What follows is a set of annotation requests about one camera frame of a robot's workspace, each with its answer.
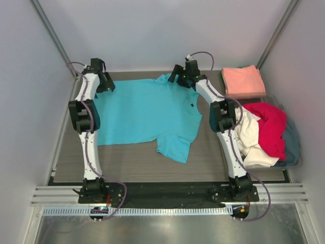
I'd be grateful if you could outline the turquoise t shirt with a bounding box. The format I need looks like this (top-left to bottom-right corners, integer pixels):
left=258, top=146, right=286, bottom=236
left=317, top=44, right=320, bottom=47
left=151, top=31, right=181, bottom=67
left=95, top=74, right=202, bottom=164

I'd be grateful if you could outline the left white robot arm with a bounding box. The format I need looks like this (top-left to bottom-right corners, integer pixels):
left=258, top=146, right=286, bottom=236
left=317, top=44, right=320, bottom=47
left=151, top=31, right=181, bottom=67
left=68, top=58, right=115, bottom=203

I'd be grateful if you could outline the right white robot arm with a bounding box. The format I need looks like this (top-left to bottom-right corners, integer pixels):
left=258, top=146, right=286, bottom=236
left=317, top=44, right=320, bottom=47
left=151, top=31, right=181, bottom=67
left=168, top=55, right=253, bottom=201

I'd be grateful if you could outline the folded green t shirt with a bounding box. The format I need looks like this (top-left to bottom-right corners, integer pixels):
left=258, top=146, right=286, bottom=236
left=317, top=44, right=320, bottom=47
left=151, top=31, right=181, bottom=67
left=220, top=72, right=224, bottom=83

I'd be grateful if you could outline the folded pink t shirt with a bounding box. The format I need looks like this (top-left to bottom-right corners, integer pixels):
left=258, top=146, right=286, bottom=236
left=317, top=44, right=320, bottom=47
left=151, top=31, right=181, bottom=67
left=221, top=65, right=266, bottom=99

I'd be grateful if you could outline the cream t shirt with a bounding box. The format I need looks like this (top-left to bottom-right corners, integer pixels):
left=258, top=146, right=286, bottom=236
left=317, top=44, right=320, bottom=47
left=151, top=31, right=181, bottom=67
left=235, top=107, right=279, bottom=168

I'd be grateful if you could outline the clear plastic bin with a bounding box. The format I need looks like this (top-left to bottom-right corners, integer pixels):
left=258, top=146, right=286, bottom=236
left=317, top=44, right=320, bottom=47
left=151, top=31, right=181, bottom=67
left=235, top=102, right=302, bottom=169

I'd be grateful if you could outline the red t shirt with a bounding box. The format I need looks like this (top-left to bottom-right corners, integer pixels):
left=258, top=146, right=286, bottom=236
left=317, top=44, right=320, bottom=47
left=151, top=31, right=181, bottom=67
left=244, top=102, right=287, bottom=161

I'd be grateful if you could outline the teal grey t shirt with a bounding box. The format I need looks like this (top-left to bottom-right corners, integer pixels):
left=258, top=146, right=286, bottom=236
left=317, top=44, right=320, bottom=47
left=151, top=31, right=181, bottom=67
left=274, top=118, right=300, bottom=167

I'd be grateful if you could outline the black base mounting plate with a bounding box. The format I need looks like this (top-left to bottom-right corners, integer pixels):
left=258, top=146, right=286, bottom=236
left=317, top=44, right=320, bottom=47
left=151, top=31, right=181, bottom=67
left=77, top=181, right=259, bottom=209

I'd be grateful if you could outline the left aluminium frame post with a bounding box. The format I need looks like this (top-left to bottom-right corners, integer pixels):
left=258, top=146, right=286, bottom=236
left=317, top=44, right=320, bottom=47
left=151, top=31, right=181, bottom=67
left=30, top=0, right=79, bottom=79

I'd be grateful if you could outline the aluminium frame post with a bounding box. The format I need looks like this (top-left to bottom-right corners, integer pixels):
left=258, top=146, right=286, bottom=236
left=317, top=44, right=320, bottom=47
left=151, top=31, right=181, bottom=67
left=30, top=0, right=79, bottom=79
left=256, top=0, right=301, bottom=70

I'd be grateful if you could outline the right aluminium frame post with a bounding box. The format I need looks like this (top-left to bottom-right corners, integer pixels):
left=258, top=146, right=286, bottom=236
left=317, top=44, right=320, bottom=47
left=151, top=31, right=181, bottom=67
left=256, top=0, right=301, bottom=70

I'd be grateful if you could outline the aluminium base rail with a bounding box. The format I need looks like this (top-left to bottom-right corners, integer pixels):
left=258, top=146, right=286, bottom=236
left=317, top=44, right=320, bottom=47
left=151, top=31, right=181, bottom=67
left=30, top=184, right=308, bottom=206

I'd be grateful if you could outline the slotted grey cable duct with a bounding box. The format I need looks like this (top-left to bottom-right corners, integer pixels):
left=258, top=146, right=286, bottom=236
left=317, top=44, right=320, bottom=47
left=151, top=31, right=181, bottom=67
left=43, top=206, right=233, bottom=217

